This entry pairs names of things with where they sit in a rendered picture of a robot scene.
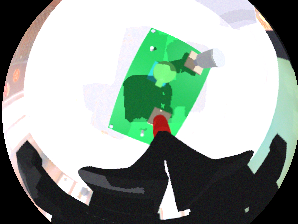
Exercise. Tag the green circuit board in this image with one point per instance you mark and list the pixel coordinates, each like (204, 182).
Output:
(161, 85)

